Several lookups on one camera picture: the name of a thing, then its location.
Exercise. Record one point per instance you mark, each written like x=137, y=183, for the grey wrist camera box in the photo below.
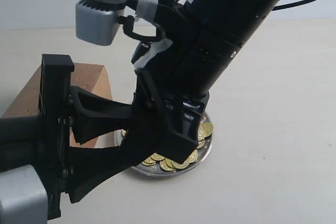
x=97, y=20

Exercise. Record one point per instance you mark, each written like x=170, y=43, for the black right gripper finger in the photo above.
x=91, y=167

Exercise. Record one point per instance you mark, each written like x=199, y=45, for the round silver metal plate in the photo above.
x=157, y=165

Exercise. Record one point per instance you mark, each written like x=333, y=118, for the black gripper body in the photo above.
x=173, y=82

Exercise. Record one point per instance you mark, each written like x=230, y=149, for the gold coin front of pile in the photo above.
x=182, y=165

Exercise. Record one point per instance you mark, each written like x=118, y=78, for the gold coin right edge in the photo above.
x=207, y=128

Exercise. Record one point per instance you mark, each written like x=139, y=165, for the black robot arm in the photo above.
x=230, y=23

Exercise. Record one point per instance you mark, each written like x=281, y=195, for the brown cardboard slotted box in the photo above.
x=90, y=77

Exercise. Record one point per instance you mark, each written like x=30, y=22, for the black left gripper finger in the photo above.
x=94, y=116

